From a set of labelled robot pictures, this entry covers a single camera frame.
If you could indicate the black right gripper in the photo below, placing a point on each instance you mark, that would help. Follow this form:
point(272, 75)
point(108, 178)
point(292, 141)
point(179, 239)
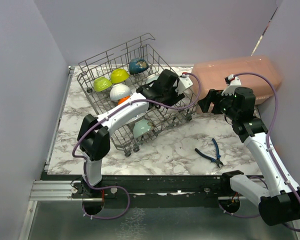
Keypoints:
point(205, 102)

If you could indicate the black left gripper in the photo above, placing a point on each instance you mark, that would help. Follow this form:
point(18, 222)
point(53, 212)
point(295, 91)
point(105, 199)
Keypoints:
point(174, 98)

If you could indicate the dark brown bowl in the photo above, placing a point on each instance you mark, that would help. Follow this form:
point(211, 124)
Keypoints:
point(137, 65)

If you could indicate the white round bowl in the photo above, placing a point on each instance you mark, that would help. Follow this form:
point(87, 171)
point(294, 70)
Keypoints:
point(120, 101)

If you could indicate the celadon green bowl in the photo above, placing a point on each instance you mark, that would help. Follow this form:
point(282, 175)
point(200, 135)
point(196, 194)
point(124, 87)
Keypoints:
point(142, 127)

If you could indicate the grey bowl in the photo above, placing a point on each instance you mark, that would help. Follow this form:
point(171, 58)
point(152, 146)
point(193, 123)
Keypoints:
point(119, 91)

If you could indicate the yellow-green bowl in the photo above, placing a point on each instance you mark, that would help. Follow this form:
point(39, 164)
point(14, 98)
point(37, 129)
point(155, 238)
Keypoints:
point(119, 75)

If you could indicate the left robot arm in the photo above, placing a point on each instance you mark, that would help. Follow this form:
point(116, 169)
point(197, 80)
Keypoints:
point(94, 137)

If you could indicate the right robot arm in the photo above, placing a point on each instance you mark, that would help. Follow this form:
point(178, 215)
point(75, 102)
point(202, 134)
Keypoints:
point(279, 203)

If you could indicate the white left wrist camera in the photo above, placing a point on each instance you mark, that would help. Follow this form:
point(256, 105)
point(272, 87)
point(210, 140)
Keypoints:
point(182, 83)

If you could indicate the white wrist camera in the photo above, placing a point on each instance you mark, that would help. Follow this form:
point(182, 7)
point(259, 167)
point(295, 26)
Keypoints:
point(182, 83)
point(232, 82)

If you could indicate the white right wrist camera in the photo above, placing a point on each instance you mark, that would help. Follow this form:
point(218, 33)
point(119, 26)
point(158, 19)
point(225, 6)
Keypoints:
point(232, 82)

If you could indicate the grey wire dish rack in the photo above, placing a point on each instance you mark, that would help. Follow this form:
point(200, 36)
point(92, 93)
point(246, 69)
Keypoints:
point(104, 63)

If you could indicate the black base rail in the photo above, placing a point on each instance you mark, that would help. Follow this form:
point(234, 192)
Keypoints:
point(144, 191)

